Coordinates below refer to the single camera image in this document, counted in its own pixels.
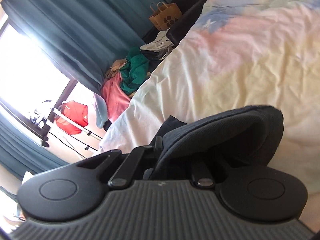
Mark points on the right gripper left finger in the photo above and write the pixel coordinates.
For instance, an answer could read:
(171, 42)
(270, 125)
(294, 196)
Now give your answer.
(136, 163)

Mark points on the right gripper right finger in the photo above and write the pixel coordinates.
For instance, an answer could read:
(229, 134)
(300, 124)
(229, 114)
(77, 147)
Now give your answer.
(208, 177)

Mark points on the black pants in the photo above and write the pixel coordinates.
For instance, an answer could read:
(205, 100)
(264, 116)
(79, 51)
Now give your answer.
(239, 137)

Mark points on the light blue clothing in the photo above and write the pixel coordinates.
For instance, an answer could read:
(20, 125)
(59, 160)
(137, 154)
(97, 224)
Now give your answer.
(101, 110)

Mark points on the pink clothing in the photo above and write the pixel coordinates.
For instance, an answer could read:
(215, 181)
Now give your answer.
(116, 100)

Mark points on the red garment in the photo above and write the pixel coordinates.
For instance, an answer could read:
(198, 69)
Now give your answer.
(76, 112)

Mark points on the white garment steamer stand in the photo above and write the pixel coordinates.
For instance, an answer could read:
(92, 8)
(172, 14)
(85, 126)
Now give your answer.
(44, 115)

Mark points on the teal left curtain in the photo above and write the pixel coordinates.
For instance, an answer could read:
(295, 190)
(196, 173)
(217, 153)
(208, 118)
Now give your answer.
(20, 154)

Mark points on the teal curtain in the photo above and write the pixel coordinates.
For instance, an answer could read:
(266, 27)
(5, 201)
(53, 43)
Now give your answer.
(20, 154)
(83, 37)

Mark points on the green clothing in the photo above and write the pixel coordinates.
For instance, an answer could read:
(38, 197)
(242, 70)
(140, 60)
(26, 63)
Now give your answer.
(134, 73)

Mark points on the white cloth bag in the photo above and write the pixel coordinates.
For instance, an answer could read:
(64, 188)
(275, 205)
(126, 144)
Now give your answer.
(160, 43)

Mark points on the pastel bed sheet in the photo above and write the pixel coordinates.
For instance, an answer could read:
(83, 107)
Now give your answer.
(239, 53)

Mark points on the teal right curtain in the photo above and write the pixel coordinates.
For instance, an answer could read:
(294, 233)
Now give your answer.
(83, 37)

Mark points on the brown paper bag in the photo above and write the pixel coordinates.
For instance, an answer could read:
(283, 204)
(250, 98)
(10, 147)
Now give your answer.
(164, 15)

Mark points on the black bed frame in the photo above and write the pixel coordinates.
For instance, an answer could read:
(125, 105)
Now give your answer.
(191, 10)

